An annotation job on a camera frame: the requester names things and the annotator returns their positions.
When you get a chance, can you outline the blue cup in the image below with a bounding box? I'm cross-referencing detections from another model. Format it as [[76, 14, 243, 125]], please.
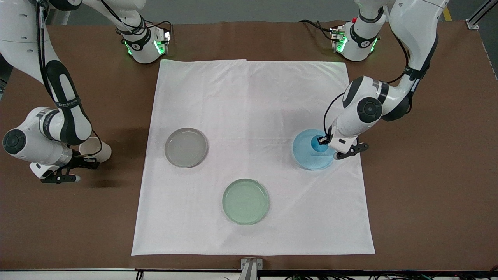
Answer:
[[310, 138, 330, 153]]

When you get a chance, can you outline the white mug black handle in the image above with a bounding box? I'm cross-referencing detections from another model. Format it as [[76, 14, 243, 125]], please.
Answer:
[[78, 136, 112, 163]]

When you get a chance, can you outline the blue round plate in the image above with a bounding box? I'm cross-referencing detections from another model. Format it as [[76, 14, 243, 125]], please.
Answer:
[[292, 129, 337, 171]]

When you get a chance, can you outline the gray round plate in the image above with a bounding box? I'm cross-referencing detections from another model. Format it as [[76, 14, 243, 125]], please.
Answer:
[[164, 127, 209, 169]]

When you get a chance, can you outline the green round plate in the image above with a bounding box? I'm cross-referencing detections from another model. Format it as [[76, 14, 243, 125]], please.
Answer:
[[222, 178, 270, 226]]

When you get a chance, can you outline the white square cloth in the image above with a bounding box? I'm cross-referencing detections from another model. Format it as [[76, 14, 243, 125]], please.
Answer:
[[131, 59, 376, 256]]

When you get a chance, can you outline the green lit left base connector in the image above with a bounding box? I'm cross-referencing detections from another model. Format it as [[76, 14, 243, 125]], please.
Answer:
[[330, 25, 347, 53]]

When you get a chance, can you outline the green lit base connector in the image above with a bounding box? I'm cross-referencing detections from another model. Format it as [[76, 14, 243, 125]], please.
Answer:
[[154, 26, 172, 56], [330, 25, 347, 53]]

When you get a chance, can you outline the green lit right base connector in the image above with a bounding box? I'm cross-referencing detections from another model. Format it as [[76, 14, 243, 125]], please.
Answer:
[[154, 26, 172, 56]]

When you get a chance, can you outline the black table edge rail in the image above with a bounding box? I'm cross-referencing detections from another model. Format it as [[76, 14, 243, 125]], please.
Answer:
[[0, 268, 498, 273]]

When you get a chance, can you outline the black left base cable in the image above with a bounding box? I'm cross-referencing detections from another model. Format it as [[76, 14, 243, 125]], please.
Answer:
[[299, 19, 336, 41]]

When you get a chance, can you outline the black base cable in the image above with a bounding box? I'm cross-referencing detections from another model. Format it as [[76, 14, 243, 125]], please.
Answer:
[[299, 19, 336, 41], [99, 0, 174, 41]]

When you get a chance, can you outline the aluminium profile bracket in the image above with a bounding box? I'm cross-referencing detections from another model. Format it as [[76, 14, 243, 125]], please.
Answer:
[[240, 258, 263, 280]]

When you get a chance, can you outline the black right base cable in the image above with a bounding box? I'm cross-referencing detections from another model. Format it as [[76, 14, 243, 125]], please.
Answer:
[[99, 0, 174, 41]]

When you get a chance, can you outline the aluminium frame profile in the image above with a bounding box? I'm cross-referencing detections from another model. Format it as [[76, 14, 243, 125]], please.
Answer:
[[467, 0, 498, 30]]

